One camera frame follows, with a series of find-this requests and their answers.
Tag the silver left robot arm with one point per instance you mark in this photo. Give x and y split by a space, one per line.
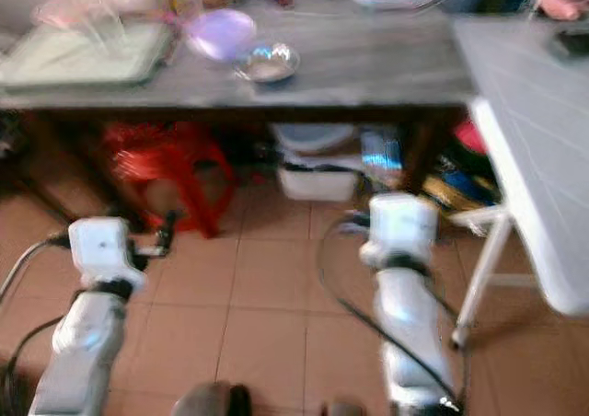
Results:
81 342

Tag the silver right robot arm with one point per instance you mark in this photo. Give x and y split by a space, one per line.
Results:
409 324

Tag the white plastic storage box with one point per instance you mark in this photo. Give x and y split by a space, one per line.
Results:
317 184

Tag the clear plastic bottle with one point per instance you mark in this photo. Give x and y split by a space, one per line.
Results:
382 163

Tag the red plastic stool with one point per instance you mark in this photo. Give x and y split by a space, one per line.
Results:
166 158

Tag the grey plastic basin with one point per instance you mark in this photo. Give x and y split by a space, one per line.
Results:
315 138

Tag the yellow and blue bag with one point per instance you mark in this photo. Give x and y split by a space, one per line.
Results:
456 190

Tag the red round object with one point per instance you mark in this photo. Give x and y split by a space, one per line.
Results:
469 135

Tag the dark wooden table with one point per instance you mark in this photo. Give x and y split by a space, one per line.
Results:
368 66

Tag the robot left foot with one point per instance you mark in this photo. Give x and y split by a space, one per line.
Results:
212 402

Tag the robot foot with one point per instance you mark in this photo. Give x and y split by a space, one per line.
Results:
212 402
340 409

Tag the small metal bowl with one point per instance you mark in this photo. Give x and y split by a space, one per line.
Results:
267 63

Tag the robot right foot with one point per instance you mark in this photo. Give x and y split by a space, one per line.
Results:
340 409

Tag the white folding table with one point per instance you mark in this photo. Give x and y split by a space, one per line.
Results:
525 131

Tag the pale green tray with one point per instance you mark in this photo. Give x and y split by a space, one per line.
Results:
87 57

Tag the purple plastic plate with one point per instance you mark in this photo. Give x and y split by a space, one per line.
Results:
221 34

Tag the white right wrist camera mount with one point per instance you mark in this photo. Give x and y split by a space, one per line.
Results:
400 227

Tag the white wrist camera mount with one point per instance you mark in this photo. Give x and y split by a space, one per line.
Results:
103 248
400 227

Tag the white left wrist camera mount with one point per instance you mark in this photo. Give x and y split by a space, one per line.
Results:
103 248

